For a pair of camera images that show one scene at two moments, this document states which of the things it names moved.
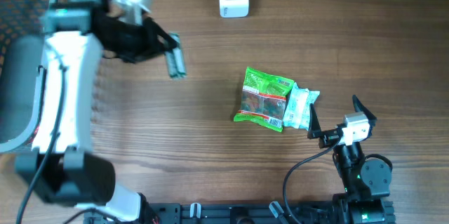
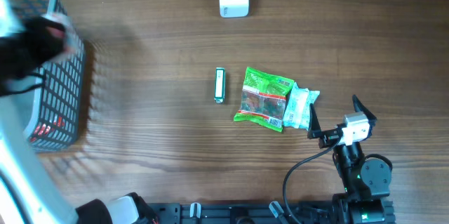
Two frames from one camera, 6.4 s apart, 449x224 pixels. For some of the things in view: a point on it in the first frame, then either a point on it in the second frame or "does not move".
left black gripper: x=149 y=41 to x=52 y=47
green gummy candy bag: x=263 y=99 does not move
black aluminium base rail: x=306 y=212 does not move
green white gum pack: x=175 y=60 to x=219 y=86
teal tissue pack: x=298 y=103 does not move
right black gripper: x=328 y=137 does not move
